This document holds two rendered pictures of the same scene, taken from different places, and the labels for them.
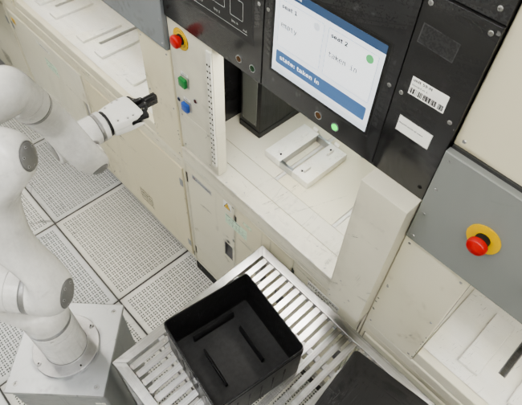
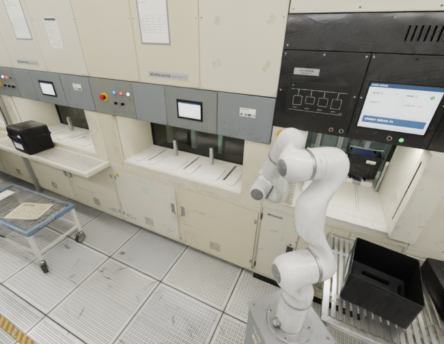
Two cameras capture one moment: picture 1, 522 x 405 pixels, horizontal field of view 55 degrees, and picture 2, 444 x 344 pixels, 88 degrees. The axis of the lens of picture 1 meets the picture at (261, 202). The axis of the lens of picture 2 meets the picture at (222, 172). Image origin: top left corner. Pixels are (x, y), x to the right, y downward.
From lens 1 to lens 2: 1.10 m
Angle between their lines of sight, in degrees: 27
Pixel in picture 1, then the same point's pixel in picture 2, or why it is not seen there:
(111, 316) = not seen: hidden behind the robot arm
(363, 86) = (425, 112)
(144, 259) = (223, 282)
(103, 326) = not seen: hidden behind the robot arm
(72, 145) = (283, 181)
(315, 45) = (393, 104)
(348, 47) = (417, 97)
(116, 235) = (199, 275)
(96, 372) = (319, 329)
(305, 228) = (348, 214)
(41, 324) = (309, 293)
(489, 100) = not seen: outside the picture
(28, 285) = (330, 254)
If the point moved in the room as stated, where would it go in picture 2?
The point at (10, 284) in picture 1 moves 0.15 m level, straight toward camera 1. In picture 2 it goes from (310, 261) to (358, 276)
